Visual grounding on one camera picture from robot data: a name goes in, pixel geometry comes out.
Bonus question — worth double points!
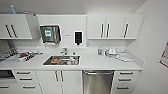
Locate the orange food container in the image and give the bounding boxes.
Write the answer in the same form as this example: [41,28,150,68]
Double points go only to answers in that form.
[49,57,63,64]

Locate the white wall cabinet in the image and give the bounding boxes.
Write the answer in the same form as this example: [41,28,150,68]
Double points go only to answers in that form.
[0,13,40,40]
[86,13,145,41]

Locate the steel kitchen sink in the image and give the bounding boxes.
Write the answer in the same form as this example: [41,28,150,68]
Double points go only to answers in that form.
[42,54,81,67]

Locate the black soap dispenser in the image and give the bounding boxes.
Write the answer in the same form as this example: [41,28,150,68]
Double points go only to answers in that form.
[73,30,84,45]

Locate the small white jar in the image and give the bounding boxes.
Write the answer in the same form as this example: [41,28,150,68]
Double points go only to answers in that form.
[101,49,107,57]

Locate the chrome sink faucet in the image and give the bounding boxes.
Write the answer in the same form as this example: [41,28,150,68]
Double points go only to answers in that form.
[59,47,69,56]

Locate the large wall poster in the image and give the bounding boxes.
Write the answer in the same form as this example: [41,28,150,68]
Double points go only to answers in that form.
[158,41,168,69]

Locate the white patterned mug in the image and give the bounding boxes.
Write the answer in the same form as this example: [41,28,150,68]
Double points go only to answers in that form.
[68,57,76,65]

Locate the stainless steel dishwasher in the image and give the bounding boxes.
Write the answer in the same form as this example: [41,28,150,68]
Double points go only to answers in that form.
[81,69,115,94]

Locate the blue spray bottle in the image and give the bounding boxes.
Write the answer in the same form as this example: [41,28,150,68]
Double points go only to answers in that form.
[9,4,17,15]

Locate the white double-door base cabinet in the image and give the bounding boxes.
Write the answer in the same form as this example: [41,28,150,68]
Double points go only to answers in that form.
[35,69,83,94]

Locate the steel paper towel dispenser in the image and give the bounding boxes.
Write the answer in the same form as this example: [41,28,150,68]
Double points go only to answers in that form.
[39,24,62,45]

